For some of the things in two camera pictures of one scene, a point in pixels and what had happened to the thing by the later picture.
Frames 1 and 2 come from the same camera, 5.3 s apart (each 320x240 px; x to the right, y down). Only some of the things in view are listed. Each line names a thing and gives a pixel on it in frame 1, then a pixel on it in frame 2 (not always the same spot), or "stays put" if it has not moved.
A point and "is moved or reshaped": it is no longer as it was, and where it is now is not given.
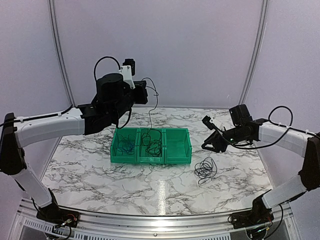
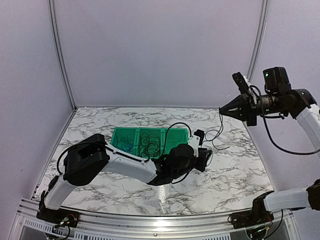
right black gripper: x=217 y=141 → x=248 y=109
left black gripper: x=142 y=99 → x=203 y=158
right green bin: x=177 y=146 stays put
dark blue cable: x=206 y=168 → x=214 y=136
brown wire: x=155 y=104 is moved or reshaped
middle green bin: x=150 y=145 stays put
